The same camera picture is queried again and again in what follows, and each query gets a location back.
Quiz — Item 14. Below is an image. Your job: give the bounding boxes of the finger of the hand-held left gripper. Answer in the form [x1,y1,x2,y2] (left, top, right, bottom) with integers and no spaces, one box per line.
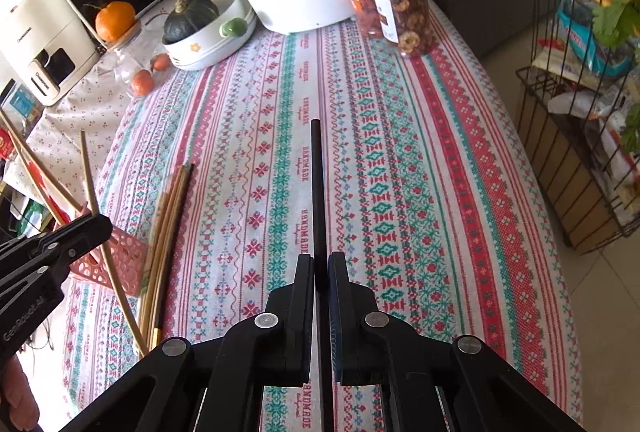
[0,212,115,299]

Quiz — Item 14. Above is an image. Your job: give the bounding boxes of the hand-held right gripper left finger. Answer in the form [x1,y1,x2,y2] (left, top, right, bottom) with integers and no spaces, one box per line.
[59,253,318,432]

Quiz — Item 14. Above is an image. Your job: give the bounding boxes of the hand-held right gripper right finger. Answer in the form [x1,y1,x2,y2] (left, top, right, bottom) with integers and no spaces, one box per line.
[328,252,587,432]

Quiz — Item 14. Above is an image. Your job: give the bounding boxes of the light wooden chopstick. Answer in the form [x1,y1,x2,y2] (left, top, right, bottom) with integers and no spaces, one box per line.
[80,129,149,357]

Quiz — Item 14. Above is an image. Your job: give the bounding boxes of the pink plastic utensil holder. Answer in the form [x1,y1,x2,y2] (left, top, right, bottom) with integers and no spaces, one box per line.
[67,209,153,298]

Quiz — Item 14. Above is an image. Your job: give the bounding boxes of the bundle of wooden chopsticks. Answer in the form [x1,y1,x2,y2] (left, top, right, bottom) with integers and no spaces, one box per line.
[0,111,195,350]

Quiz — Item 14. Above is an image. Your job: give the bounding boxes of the black chopstick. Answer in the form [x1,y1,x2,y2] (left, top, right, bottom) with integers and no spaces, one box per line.
[310,119,333,385]

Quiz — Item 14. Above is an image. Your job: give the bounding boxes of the person's left hand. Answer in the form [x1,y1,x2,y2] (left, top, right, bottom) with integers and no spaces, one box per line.
[0,353,39,432]

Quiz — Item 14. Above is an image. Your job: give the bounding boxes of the floral cabinet cloth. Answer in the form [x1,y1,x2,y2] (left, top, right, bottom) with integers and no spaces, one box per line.
[22,0,241,173]

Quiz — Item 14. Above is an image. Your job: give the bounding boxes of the blue label jar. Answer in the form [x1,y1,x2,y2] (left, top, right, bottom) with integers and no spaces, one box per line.
[0,80,43,123]

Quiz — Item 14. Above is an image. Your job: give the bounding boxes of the glass jar with wooden lid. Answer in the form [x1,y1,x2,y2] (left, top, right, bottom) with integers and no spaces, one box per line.
[102,20,173,96]

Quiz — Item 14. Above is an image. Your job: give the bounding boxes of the cream air fryer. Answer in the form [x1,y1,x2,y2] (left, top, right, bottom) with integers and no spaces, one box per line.
[0,0,108,108]

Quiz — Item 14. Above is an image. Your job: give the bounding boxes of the orange with stem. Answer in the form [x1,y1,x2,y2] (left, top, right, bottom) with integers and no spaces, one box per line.
[95,1,137,42]

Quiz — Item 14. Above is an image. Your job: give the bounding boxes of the dark green pumpkin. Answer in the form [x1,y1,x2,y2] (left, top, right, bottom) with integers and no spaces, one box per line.
[163,0,221,46]

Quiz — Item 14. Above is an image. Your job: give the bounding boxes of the jar of dried fruit slices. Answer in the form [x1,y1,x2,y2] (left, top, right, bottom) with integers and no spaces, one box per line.
[365,0,441,59]

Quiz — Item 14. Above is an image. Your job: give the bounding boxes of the teal plastic packet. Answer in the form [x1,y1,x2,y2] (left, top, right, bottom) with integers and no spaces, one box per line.
[557,7,631,78]

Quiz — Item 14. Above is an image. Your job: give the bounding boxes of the leafy green herbs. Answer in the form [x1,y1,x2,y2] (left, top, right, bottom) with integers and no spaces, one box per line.
[577,0,640,153]

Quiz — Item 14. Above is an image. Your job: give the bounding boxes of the white casserole with green handle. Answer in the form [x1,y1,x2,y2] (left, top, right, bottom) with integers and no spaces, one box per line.
[162,0,258,72]

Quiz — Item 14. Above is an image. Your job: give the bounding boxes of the black wire rack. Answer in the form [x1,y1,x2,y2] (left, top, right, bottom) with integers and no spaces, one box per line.
[515,0,640,255]

